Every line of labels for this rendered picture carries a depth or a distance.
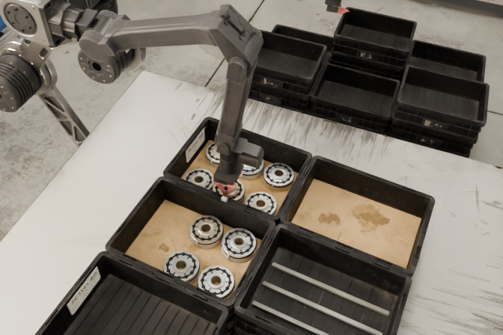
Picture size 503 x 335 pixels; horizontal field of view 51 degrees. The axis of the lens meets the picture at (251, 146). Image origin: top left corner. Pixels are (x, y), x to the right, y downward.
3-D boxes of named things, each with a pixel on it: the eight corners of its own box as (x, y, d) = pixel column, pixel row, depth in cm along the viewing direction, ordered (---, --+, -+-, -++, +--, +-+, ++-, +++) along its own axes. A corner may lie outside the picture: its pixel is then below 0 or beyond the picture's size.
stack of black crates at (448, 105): (376, 165, 274) (396, 101, 241) (386, 128, 293) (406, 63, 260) (454, 188, 265) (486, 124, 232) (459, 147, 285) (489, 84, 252)
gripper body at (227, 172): (244, 163, 163) (245, 146, 158) (233, 186, 156) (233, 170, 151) (224, 157, 164) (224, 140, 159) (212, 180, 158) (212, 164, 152)
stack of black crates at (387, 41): (322, 99, 309) (333, 34, 276) (334, 69, 328) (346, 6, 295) (389, 116, 300) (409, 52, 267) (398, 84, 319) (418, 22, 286)
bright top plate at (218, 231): (183, 235, 157) (183, 234, 157) (200, 211, 163) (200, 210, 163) (212, 249, 154) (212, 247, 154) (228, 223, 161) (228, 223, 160)
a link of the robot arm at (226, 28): (245, -6, 107) (227, 28, 102) (269, 42, 117) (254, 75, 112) (92, 10, 130) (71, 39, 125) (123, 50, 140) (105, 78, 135)
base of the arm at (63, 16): (69, 28, 137) (58, -14, 128) (96, 36, 135) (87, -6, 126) (49, 47, 131) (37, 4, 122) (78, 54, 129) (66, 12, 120)
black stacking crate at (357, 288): (232, 328, 143) (232, 309, 134) (275, 244, 161) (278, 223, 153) (373, 395, 132) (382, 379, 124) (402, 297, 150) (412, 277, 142)
